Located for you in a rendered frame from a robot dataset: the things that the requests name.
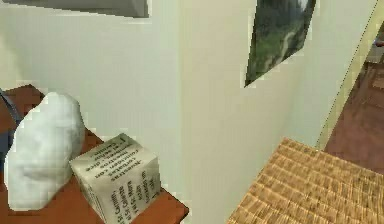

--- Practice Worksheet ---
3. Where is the printed white box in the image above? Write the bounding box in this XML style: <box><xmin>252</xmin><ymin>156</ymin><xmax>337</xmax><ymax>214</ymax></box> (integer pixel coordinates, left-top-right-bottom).
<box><xmin>69</xmin><ymin>132</ymin><xmax>162</xmax><ymax>224</ymax></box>

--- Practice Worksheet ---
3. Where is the dark landscape wall picture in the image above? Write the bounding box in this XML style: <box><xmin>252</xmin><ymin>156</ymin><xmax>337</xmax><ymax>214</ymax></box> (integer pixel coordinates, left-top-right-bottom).
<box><xmin>244</xmin><ymin>0</ymin><xmax>318</xmax><ymax>88</ymax></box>

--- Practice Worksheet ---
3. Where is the white pillow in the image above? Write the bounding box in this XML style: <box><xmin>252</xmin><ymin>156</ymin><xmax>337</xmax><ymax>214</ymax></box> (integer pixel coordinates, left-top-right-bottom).
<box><xmin>3</xmin><ymin>91</ymin><xmax>86</xmax><ymax>212</ymax></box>

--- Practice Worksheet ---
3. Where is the red-brown bed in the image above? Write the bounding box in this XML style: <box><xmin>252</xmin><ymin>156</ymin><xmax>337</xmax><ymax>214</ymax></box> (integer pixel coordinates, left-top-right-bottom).
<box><xmin>0</xmin><ymin>84</ymin><xmax>190</xmax><ymax>224</ymax></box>

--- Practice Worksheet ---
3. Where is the grey framed wall picture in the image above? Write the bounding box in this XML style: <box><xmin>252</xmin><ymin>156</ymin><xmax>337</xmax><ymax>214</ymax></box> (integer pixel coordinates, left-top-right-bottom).
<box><xmin>1</xmin><ymin>0</ymin><xmax>150</xmax><ymax>19</ymax></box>

